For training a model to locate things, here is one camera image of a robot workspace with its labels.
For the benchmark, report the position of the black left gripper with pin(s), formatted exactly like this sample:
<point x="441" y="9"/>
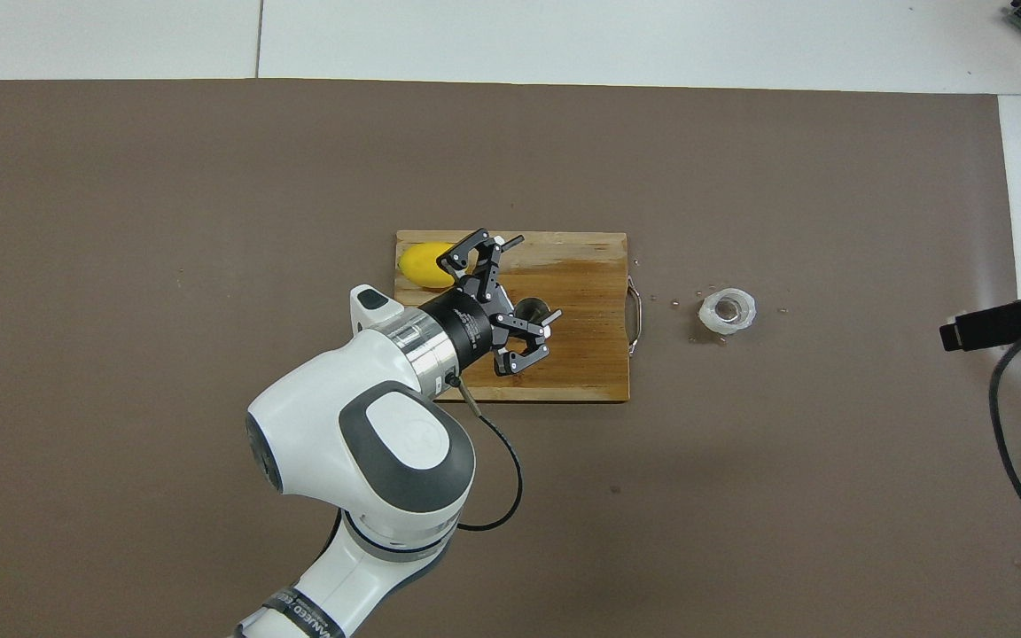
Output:
<point x="466" y="328"/>

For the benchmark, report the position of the steel double jigger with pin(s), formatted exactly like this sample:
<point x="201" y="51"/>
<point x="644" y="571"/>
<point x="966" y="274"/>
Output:
<point x="528" y="310"/>

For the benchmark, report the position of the clear plastic cup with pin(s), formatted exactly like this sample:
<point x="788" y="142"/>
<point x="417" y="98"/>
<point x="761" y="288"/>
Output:
<point x="741" y="310"/>

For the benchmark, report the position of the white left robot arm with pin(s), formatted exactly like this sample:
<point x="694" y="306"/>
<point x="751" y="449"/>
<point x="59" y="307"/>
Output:
<point x="324" y="425"/>

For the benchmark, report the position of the wooden cutting board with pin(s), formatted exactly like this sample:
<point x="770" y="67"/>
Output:
<point x="581" y="354"/>

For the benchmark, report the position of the yellow lemon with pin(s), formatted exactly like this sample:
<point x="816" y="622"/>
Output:
<point x="417" y="266"/>

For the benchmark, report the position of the brown table mat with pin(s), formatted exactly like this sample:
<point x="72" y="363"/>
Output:
<point x="120" y="221"/>

